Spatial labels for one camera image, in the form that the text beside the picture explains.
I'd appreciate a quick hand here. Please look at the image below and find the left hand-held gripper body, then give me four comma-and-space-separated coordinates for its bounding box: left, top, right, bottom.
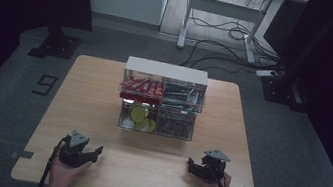
56, 128, 95, 171

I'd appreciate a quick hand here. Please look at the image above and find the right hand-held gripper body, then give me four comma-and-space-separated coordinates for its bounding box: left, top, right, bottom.
197, 146, 233, 186

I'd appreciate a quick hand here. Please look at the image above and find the clear organizer with white top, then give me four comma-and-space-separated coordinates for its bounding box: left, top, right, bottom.
113, 55, 212, 143

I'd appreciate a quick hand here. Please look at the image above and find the person's left hand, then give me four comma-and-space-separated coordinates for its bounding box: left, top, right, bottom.
46, 154, 94, 187

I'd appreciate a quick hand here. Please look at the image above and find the white small cup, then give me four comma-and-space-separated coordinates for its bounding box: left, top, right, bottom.
121, 115, 137, 131

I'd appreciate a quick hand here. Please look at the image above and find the pile of brown packets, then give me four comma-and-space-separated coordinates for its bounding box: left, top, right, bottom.
154, 107, 197, 141

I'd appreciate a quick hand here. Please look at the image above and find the pile of dark packets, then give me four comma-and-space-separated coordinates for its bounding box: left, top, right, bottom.
161, 81, 207, 113

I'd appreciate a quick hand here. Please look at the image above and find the pile of red packets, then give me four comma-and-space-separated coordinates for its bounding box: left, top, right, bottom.
117, 74, 166, 106

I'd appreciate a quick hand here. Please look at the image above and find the black stand base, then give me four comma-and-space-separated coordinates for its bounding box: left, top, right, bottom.
27, 21, 85, 65
257, 71, 314, 115

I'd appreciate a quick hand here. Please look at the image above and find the white power strip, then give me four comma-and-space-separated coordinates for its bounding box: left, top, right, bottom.
254, 66, 280, 82

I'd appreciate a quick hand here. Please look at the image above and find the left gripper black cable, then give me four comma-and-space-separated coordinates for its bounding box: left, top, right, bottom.
36, 131, 72, 187

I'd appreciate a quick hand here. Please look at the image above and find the tangle of black floor cables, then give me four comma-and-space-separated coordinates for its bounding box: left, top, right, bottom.
178, 12, 292, 84

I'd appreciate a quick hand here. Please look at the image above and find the white metal-frame desk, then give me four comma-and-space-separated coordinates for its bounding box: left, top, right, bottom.
173, 0, 310, 73

